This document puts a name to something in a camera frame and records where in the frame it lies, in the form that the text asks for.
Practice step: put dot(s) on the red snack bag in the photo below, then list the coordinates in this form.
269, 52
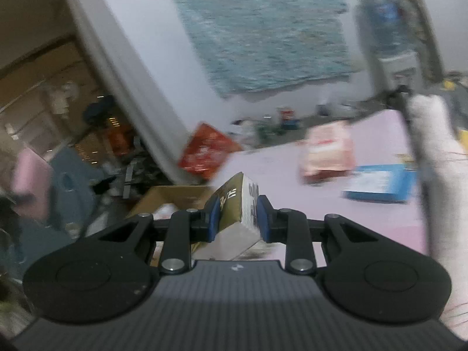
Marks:
206, 151

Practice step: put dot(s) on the patterned folded board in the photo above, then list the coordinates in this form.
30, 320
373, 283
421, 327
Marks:
418, 22

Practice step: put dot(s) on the teal floral hanging cloth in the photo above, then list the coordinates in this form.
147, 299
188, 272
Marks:
249, 46

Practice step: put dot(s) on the pink table mat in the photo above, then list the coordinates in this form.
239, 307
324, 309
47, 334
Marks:
379, 139

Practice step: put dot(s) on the blue white box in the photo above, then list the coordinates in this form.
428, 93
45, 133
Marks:
391, 183

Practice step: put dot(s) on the pink red wet wipes pack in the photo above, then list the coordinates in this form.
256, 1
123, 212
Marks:
327, 152

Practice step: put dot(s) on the brown cardboard box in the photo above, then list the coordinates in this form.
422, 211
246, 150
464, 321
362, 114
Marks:
172, 197

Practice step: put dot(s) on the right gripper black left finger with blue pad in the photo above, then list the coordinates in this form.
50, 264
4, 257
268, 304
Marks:
108, 274

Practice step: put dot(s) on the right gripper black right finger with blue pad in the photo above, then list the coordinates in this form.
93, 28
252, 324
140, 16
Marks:
362, 272

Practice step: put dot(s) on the gold white small box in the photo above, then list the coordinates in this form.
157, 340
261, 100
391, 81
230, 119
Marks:
237, 230

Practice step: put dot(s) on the white stitched quilt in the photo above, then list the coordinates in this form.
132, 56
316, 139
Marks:
443, 163

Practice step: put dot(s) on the white water dispenser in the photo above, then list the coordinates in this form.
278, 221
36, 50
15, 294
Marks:
401, 70

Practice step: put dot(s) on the grey blanket yellow patches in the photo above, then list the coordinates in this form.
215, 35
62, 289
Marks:
455, 95

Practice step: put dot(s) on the blue water jug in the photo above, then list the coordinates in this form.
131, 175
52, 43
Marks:
387, 27

